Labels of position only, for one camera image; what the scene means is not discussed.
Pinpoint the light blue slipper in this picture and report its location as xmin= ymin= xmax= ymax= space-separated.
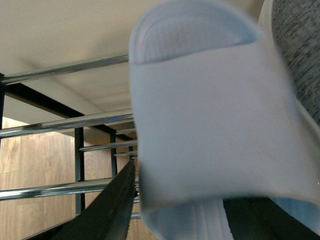
xmin=129 ymin=0 xmax=320 ymax=240

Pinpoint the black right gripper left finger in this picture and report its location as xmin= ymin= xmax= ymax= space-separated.
xmin=52 ymin=161 xmax=136 ymax=240

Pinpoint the grey knit sneaker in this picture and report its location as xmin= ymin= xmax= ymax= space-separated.
xmin=258 ymin=0 xmax=320 ymax=144

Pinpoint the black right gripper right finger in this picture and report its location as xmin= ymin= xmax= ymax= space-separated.
xmin=223 ymin=197 xmax=320 ymax=240

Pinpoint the black metal shoe rack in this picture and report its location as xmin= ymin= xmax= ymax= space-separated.
xmin=0 ymin=53 xmax=135 ymax=240

